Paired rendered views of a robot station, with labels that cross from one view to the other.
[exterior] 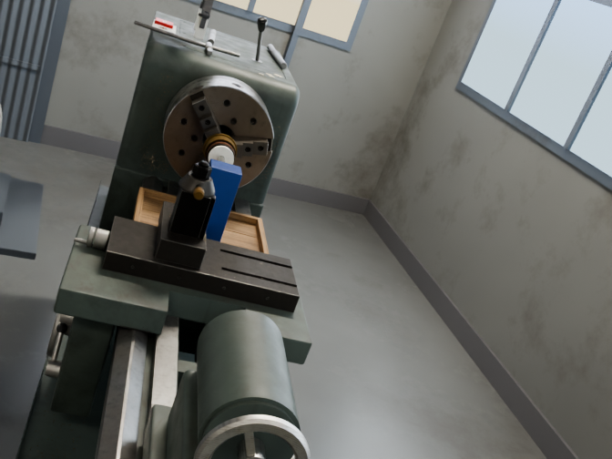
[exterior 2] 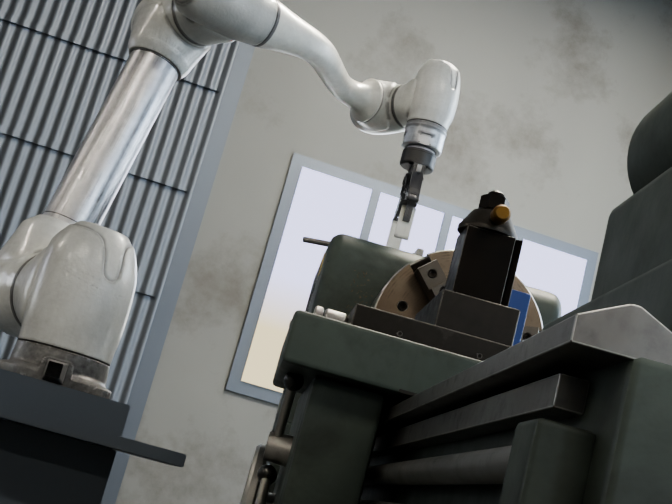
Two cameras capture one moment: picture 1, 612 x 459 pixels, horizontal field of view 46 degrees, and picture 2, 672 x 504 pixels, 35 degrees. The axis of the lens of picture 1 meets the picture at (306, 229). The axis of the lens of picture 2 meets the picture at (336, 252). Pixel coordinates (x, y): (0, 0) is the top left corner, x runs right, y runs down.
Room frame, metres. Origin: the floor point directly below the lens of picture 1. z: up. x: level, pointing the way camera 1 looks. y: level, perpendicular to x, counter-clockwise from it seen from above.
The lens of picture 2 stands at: (0.10, 0.09, 0.72)
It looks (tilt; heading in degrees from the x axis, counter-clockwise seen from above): 13 degrees up; 14
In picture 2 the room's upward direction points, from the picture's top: 15 degrees clockwise
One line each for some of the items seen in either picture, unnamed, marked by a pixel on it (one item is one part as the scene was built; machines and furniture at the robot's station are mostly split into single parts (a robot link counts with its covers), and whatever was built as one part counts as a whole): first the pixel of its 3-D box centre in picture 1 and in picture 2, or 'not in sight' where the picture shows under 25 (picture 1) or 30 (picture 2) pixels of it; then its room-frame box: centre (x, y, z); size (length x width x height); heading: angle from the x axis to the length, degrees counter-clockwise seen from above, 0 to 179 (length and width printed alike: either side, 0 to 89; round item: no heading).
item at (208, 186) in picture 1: (198, 182); (489, 226); (1.47, 0.25, 1.14); 0.08 x 0.08 x 0.03
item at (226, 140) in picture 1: (219, 151); not in sight; (1.89, 0.29, 1.08); 0.09 x 0.09 x 0.09; 16
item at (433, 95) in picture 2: not in sight; (430, 96); (2.26, 0.54, 1.64); 0.13 x 0.11 x 0.16; 52
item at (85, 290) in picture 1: (188, 291); (489, 408); (1.43, 0.20, 0.90); 0.53 x 0.30 x 0.06; 106
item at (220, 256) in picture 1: (203, 263); (504, 375); (1.49, 0.19, 0.95); 0.43 x 0.18 x 0.04; 106
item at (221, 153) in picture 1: (221, 166); not in sight; (1.79, 0.26, 1.08); 0.13 x 0.07 x 0.07; 16
